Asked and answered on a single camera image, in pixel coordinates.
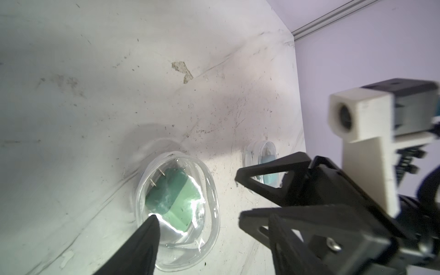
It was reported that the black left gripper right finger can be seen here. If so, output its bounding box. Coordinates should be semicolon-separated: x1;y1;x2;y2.
268;214;332;275

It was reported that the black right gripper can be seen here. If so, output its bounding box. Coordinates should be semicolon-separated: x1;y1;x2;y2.
235;152;440;275

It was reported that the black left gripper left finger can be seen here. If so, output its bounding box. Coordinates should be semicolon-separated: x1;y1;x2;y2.
95;215;160;275

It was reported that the teal wall charger plug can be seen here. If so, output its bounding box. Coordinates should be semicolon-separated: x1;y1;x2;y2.
259;155;280;188

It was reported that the mint green dual usb charger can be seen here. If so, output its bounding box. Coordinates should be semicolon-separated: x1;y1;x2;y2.
145;168;206;233

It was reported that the aluminium frame profile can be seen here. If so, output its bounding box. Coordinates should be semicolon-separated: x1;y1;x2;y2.
291;0;378;42

